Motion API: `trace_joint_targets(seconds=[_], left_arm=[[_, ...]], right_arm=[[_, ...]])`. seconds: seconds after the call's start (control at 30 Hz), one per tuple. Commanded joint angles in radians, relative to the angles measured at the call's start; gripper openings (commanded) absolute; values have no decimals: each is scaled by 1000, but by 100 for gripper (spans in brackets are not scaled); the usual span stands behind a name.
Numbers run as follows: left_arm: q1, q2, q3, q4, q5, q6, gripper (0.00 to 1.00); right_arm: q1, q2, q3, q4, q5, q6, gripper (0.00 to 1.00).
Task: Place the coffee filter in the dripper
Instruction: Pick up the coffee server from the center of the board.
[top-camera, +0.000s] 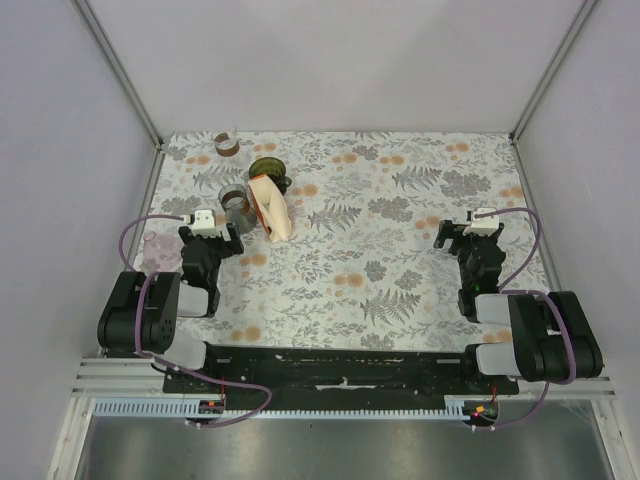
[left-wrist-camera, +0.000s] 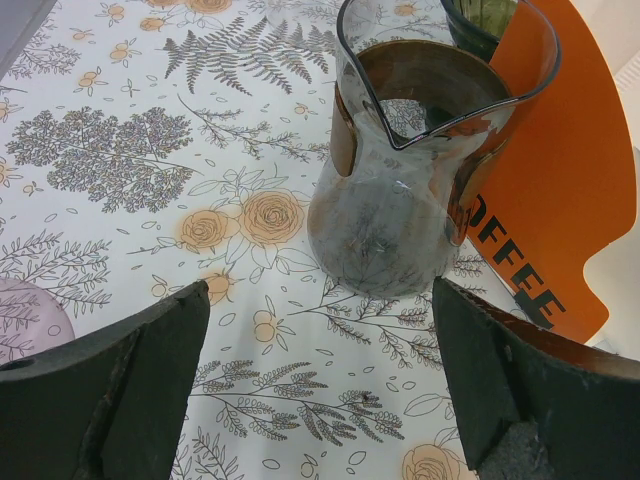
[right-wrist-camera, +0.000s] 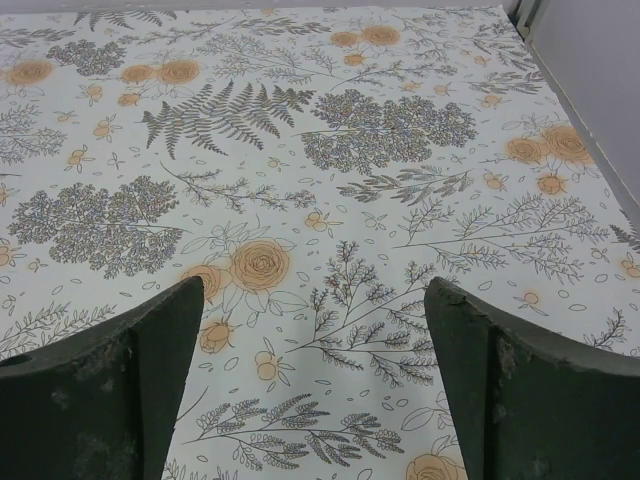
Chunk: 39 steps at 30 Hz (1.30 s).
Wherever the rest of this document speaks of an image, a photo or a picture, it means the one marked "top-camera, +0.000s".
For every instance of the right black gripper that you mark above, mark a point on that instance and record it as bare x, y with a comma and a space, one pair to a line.
455, 232

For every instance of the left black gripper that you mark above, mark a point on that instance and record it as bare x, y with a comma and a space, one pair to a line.
230, 248

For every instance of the grey glass carafe wooden collar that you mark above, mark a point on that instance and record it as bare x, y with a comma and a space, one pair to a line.
237, 208

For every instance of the orange coffee filter pack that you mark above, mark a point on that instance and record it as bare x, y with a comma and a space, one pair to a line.
271, 208

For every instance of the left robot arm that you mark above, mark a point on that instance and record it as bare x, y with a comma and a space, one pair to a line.
141, 314

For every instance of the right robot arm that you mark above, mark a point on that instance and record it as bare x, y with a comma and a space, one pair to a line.
551, 339

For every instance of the green glass dripper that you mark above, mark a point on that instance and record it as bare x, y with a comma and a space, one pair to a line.
273, 168

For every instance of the clear glass carafe brown collar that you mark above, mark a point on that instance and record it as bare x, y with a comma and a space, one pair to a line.
226, 143

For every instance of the floral patterned table mat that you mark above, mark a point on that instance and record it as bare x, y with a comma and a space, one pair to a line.
360, 269

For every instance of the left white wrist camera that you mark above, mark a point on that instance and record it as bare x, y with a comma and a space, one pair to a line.
202, 222

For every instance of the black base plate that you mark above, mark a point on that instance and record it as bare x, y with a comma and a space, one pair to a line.
336, 380

